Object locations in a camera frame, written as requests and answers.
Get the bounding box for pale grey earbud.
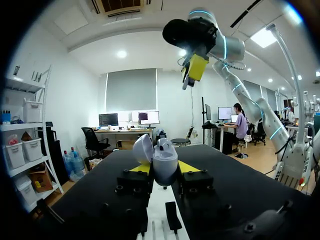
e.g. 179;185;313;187
155;138;173;154

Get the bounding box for pale grey earbud case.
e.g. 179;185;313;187
132;134;179;187

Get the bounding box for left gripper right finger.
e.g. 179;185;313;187
174;161;235;240

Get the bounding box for person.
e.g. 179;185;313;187
224;102;251;152

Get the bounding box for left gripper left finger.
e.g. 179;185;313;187
98;163;154;238

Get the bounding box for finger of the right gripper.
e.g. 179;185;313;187
180;57;192;91
187;52;210;88

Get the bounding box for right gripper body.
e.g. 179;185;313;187
162;19;219;61

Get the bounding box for white plate with black stands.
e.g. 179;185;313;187
146;184;191;240

